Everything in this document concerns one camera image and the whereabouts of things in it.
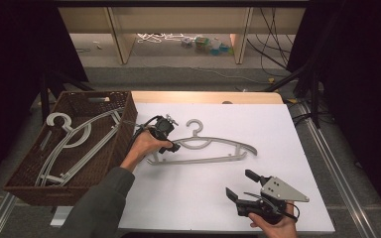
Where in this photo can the brown wicker basket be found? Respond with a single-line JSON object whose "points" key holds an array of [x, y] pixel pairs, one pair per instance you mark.
{"points": [[89, 168]]}

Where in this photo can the grey plastic clothes hanger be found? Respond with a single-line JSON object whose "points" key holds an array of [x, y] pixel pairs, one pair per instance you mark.
{"points": [[49, 118], [89, 135], [218, 140]]}

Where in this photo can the black curtain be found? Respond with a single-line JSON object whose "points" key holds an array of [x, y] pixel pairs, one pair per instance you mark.
{"points": [[13, 66], [360, 82]]}

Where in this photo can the person's right hand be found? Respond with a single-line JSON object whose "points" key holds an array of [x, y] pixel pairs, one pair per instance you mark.
{"points": [[278, 229]]}

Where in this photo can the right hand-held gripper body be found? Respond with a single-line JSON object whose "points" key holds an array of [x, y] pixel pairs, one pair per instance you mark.
{"points": [[278, 195]]}

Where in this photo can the black metal stand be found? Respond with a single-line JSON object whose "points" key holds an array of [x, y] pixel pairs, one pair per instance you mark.
{"points": [[315, 99], [44, 99]]}

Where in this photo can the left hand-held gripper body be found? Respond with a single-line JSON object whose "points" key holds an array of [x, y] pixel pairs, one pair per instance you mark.
{"points": [[163, 127]]}

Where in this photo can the colourful plastic toys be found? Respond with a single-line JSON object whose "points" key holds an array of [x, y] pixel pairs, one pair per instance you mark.
{"points": [[208, 44]]}

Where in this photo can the person's left hand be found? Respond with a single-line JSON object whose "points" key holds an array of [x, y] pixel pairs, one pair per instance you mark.
{"points": [[144, 147]]}

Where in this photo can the beige wooden desk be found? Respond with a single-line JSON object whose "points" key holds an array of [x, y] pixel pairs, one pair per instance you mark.
{"points": [[178, 20]]}

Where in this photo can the white table cover sheet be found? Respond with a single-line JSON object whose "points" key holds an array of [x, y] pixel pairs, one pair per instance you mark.
{"points": [[211, 198]]}

